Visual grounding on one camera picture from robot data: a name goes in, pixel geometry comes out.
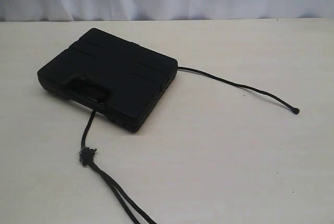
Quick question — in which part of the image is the black cord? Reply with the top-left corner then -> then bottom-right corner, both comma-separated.
78,66 -> 300,224

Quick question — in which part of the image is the black plastic carry case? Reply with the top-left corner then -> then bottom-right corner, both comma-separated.
37,28 -> 178,132

